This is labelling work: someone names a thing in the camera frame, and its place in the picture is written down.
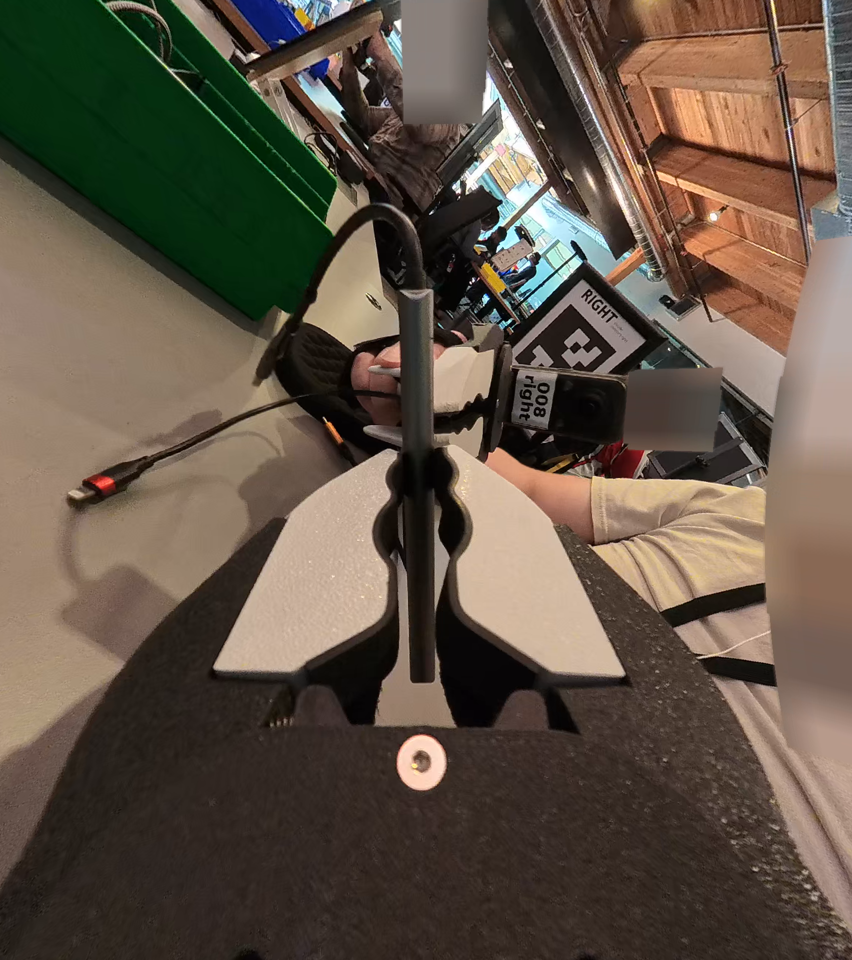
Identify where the green plastic box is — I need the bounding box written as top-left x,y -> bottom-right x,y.
0,0 -> 339,322

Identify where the black neck strap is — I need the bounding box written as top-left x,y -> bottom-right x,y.
660,581 -> 778,687

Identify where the person's right hand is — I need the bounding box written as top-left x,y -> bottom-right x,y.
353,342 -> 402,427

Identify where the grey braided cable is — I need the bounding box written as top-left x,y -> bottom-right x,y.
103,0 -> 172,57

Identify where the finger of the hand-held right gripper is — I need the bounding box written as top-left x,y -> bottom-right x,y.
362,408 -> 491,460
368,346 -> 504,414

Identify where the black hub cable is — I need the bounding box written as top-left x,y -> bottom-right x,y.
253,204 -> 427,385

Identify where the red plug usb cable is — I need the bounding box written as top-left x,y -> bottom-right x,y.
66,395 -> 315,511

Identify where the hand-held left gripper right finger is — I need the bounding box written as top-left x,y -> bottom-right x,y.
433,444 -> 628,729

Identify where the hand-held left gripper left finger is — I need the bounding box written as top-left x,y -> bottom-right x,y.
212,450 -> 406,727

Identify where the black mesh armrest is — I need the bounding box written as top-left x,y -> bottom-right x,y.
276,322 -> 401,455

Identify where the person's right forearm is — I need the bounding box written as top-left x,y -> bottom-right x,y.
486,450 -> 596,545

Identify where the orange plug usb cable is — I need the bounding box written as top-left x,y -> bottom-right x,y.
323,416 -> 358,465

